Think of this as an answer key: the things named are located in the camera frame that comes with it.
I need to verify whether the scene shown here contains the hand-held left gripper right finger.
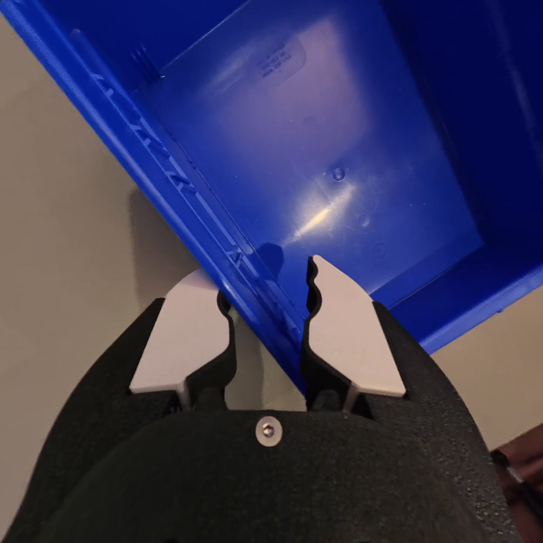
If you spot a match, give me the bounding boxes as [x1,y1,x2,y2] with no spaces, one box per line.
[300,255,407,414]

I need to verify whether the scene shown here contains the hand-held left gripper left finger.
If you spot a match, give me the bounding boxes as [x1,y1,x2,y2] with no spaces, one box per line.
[129,269,237,412]

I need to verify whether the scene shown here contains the blue plastic bin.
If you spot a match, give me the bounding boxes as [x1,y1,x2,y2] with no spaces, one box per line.
[0,0,543,397]

